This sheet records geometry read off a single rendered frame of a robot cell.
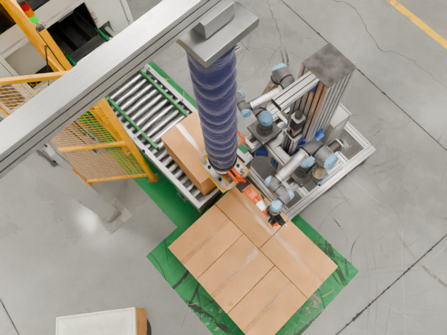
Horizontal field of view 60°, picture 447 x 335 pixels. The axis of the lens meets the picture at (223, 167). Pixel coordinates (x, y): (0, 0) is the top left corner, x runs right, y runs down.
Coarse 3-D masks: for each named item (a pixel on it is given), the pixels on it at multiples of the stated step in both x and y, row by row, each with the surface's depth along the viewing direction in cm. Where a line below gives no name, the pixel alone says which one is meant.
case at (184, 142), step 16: (192, 112) 360; (176, 128) 355; (192, 128) 354; (176, 144) 349; (192, 144) 348; (176, 160) 369; (192, 160) 343; (192, 176) 348; (208, 176) 337; (208, 192) 370
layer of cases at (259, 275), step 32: (256, 192) 372; (224, 224) 363; (256, 224) 362; (288, 224) 360; (192, 256) 354; (224, 256) 353; (256, 256) 351; (288, 256) 350; (320, 256) 349; (224, 288) 343; (256, 288) 342; (288, 288) 340; (256, 320) 332
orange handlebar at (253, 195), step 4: (240, 136) 315; (244, 140) 313; (240, 144) 314; (232, 168) 305; (228, 172) 304; (236, 172) 304; (232, 176) 303; (240, 176) 303; (236, 180) 301; (248, 188) 299; (252, 192) 297; (248, 196) 297; (252, 196) 296; (256, 196) 296; (252, 200) 296; (260, 200) 295; (264, 212) 292; (276, 224) 288
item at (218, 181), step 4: (200, 164) 320; (208, 164) 319; (204, 168) 319; (208, 168) 317; (212, 168) 318; (208, 172) 317; (212, 176) 316; (220, 176) 315; (224, 176) 316; (212, 180) 315; (216, 180) 314; (220, 180) 312; (224, 180) 314; (216, 184) 314; (220, 184) 313; (228, 184) 313; (220, 188) 312; (224, 192) 312
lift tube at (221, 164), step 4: (228, 108) 210; (208, 144) 257; (232, 144) 259; (208, 156) 288; (232, 156) 278; (212, 160) 284; (216, 160) 278; (220, 160) 277; (224, 160) 277; (228, 160) 279; (232, 160) 286; (216, 164) 286; (220, 164) 285; (224, 164) 286; (228, 164) 287; (232, 164) 292; (220, 168) 291; (224, 168) 291
